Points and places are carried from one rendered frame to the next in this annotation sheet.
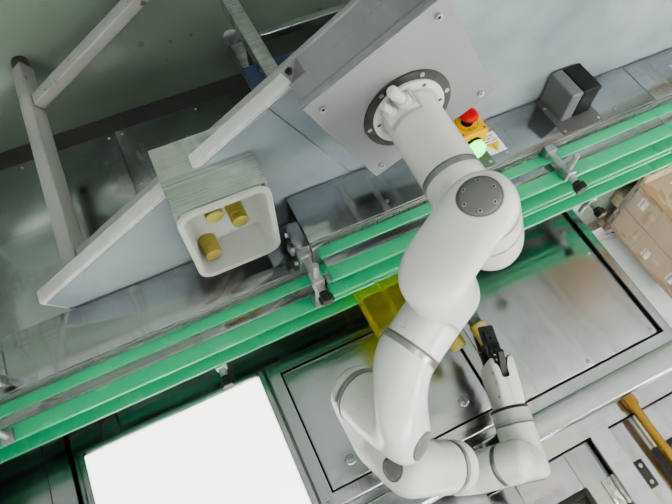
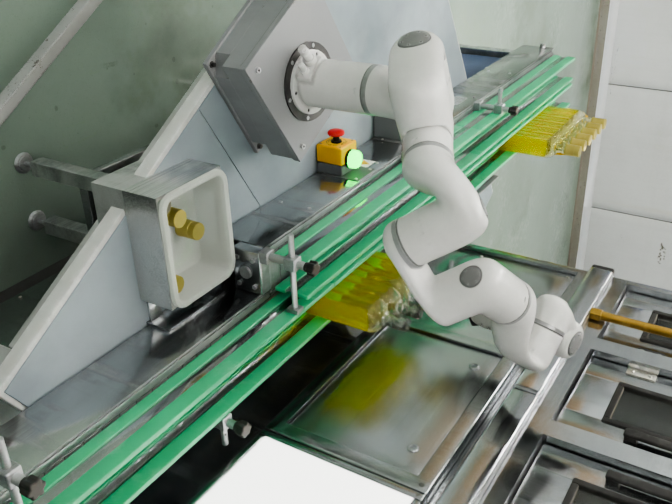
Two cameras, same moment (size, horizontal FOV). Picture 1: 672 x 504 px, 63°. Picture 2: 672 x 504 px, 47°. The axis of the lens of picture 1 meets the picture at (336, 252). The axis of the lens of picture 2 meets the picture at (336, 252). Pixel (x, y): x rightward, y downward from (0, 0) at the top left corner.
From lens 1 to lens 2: 0.97 m
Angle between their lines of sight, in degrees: 39
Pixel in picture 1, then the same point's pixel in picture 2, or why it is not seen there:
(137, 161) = not seen: outside the picture
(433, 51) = (315, 25)
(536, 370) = not seen: hidden behind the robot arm
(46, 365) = (33, 454)
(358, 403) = (416, 218)
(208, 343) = (210, 374)
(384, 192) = (301, 206)
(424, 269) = (411, 75)
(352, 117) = (276, 84)
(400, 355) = (428, 149)
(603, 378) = not seen: hidden behind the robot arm
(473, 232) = (426, 50)
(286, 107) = (210, 110)
